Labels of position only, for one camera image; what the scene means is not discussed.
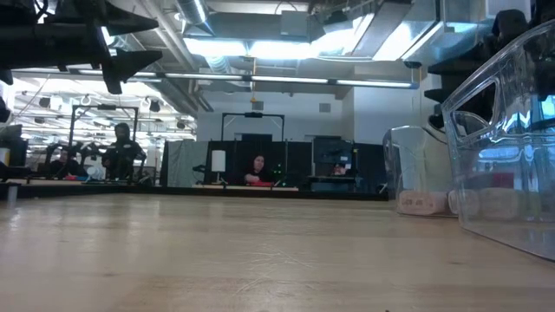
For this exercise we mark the rectangular silver air duct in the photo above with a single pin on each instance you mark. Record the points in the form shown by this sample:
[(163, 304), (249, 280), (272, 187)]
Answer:
[(390, 34)]

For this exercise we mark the clear plastic bin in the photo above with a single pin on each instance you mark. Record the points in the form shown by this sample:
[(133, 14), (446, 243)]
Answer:
[(498, 229), (407, 173)]

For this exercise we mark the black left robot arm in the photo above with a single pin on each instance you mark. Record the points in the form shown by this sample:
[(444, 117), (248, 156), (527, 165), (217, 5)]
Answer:
[(3, 112)]

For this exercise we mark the person seated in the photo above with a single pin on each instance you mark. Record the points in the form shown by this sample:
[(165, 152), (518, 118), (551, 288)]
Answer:
[(259, 167), (65, 167)]

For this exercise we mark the silver spiral air duct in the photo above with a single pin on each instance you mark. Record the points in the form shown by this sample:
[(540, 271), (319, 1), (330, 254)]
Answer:
[(193, 11)]

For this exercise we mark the long linear light fixture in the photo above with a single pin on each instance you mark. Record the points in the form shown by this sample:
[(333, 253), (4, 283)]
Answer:
[(286, 79)]

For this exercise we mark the white cylinder table lamp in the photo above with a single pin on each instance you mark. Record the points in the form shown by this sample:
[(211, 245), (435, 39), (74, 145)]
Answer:
[(218, 161)]

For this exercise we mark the person standing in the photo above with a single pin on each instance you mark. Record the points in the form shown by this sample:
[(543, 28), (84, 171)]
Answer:
[(121, 156)]

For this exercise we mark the grey curtain panel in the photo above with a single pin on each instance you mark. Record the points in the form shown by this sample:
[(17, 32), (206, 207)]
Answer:
[(184, 162)]

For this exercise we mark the white cloth bundle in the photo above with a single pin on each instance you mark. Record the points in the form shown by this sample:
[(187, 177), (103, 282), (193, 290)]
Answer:
[(95, 172)]

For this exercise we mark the grey wall vent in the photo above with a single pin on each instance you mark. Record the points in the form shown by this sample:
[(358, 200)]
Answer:
[(258, 105), (324, 107)]

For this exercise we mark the small red box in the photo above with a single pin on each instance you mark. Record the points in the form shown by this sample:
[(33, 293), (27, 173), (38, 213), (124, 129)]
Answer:
[(262, 183)]

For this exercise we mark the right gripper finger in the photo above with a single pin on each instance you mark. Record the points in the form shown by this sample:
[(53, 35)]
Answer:
[(464, 63), (446, 93)]

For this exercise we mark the black partition wall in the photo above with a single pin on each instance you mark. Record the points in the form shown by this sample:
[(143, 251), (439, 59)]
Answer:
[(295, 160)]

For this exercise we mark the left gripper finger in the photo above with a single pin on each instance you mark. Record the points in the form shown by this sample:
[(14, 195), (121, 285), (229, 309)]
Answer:
[(121, 65), (126, 24)]

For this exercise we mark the pink charger block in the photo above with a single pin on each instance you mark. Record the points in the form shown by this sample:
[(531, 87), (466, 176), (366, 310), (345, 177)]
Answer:
[(422, 203)]

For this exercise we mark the black equipment cabinet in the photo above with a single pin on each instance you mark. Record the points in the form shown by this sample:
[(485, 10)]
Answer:
[(331, 149)]

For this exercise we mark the black gantry frame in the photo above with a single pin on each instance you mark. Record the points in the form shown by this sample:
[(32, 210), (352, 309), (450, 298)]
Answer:
[(253, 115), (86, 107)]

